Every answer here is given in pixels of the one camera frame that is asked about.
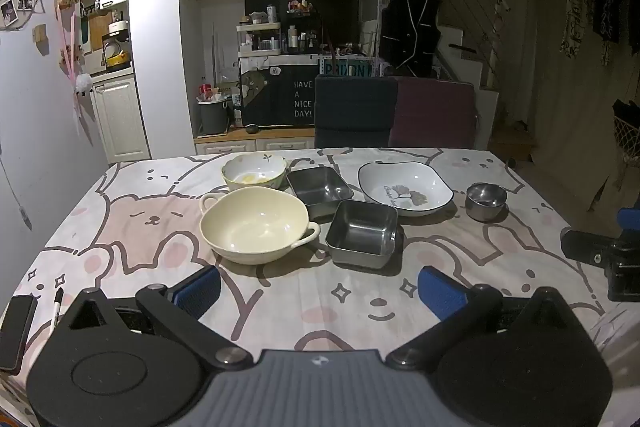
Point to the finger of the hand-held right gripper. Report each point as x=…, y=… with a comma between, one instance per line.
x=630, y=219
x=582, y=247

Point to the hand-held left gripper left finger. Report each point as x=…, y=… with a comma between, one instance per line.
x=200, y=291

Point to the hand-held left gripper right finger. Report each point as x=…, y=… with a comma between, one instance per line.
x=440, y=294

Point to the steel rectangular container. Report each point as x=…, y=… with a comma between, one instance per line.
x=362, y=232
x=320, y=189

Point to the small round steel bowl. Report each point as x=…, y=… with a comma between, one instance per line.
x=485, y=202

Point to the white square leaf-print plate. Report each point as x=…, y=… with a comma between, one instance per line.
x=400, y=187

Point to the lemon print scalloped bowl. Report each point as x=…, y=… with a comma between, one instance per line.
x=250, y=172

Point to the cardboard box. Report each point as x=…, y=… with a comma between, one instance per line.
x=512, y=144

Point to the black marker pen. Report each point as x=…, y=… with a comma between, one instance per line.
x=56, y=309

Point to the wooden-top drawer cabinet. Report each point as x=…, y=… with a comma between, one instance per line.
x=250, y=142

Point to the grey trash bin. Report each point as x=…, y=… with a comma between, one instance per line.
x=214, y=117

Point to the white staircase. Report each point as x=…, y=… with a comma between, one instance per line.
x=467, y=107

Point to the maroon chair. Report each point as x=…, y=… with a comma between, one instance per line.
x=435, y=112

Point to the white kitchen base cabinet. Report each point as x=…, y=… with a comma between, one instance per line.
x=122, y=122

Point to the black smartphone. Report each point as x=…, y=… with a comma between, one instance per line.
x=17, y=332

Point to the dark blue chair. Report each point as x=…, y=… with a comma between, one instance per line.
x=352, y=112

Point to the black printed cloth cover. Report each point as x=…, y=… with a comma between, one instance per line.
x=280, y=97

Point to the white plush toy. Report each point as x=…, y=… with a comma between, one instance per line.
x=83, y=83

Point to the yellow pot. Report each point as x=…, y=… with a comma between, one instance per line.
x=116, y=61

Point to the white storage rack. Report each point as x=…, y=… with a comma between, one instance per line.
x=259, y=39

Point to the black jacket white piping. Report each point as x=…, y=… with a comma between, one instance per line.
x=410, y=32

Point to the pink hanging ribbon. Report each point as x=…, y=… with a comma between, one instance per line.
x=72, y=57

